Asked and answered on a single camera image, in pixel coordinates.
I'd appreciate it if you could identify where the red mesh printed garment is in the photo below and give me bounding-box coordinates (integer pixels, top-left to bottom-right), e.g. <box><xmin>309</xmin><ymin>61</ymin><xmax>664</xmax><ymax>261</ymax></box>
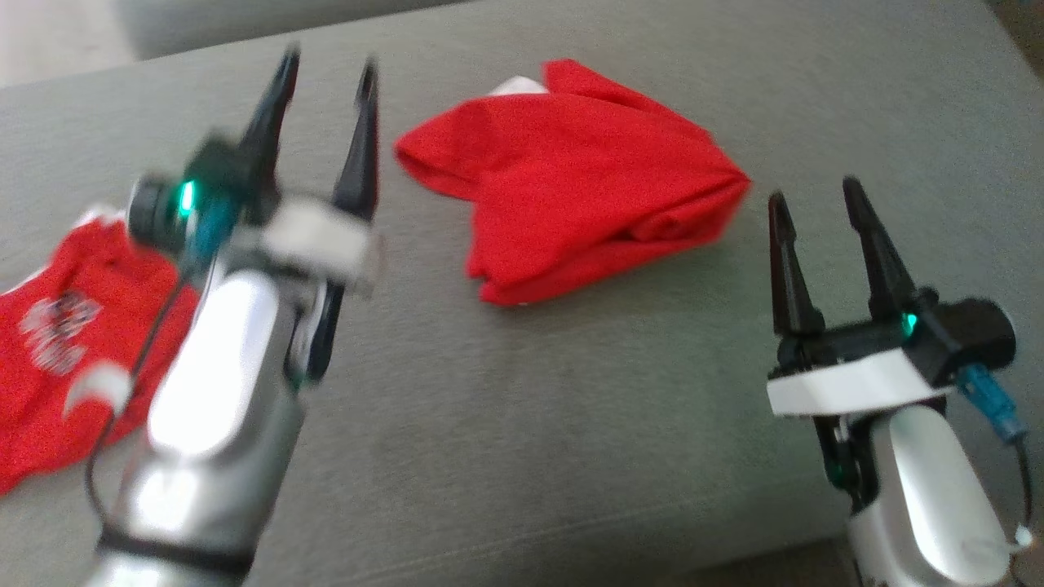
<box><xmin>0</xmin><ymin>208</ymin><xmax>201</xmax><ymax>494</ymax></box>

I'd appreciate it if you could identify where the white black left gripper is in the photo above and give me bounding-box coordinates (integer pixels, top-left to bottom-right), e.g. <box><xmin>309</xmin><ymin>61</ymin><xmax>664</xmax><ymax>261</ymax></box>
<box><xmin>235</xmin><ymin>47</ymin><xmax>386</xmax><ymax>298</ymax></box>

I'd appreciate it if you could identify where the red white basketball jersey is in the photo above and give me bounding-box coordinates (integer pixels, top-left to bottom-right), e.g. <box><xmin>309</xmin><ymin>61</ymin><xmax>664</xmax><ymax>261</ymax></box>
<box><xmin>394</xmin><ymin>59</ymin><xmax>751</xmax><ymax>307</ymax></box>

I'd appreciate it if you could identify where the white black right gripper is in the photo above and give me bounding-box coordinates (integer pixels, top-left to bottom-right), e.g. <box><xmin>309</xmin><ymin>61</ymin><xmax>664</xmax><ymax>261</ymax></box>
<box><xmin>765</xmin><ymin>178</ymin><xmax>951</xmax><ymax>418</ymax></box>

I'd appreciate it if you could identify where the black right camera cable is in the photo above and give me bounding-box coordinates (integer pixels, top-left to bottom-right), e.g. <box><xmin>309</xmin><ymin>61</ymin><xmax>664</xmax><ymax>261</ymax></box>
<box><xmin>956</xmin><ymin>365</ymin><xmax>1037</xmax><ymax>539</ymax></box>

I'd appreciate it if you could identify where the white left cable label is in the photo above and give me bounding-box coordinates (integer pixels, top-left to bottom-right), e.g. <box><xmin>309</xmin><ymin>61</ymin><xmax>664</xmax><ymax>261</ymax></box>
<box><xmin>64</xmin><ymin>363</ymin><xmax>133</xmax><ymax>417</ymax></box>

